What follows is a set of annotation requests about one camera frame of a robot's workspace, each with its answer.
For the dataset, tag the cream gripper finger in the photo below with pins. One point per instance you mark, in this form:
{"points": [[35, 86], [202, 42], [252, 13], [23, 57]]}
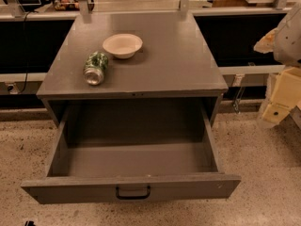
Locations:
{"points": [[266, 43]]}

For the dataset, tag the green soda can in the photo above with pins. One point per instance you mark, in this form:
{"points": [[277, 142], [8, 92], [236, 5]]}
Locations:
{"points": [[95, 68]]}

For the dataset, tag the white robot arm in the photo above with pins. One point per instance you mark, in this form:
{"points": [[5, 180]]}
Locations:
{"points": [[284, 41]]}

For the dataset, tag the open grey top drawer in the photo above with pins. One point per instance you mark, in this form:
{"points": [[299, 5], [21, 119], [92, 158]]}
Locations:
{"points": [[171, 151]]}

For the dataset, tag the white bowl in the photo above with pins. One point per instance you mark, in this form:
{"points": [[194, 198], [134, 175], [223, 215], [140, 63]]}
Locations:
{"points": [[122, 46]]}

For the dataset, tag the grey cabinet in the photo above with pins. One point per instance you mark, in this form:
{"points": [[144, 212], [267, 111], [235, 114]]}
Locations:
{"points": [[174, 60]]}

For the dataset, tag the black drawer handle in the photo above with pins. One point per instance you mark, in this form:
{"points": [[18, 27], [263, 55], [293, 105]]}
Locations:
{"points": [[133, 193]]}

